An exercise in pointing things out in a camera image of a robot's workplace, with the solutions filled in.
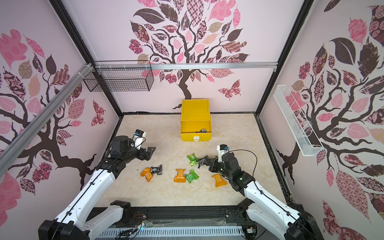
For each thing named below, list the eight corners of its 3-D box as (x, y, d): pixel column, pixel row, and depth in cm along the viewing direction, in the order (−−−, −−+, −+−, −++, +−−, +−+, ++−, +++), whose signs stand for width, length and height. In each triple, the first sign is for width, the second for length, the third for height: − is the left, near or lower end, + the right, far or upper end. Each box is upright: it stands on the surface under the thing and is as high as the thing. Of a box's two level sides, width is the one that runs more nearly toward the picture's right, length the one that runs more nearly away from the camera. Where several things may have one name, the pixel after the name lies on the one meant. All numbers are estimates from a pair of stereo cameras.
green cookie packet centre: (190, 184, 86) (189, 183, 85) (184, 175, 90) (184, 174, 88) (199, 177, 89) (199, 176, 87) (193, 169, 92) (193, 168, 90)
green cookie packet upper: (190, 166, 93) (190, 165, 92) (186, 157, 98) (186, 155, 96) (199, 163, 95) (199, 161, 93) (195, 154, 99) (195, 152, 98)
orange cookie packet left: (140, 175, 90) (139, 174, 88) (148, 167, 93) (147, 166, 91) (149, 182, 87) (148, 181, 85) (156, 174, 90) (155, 172, 89)
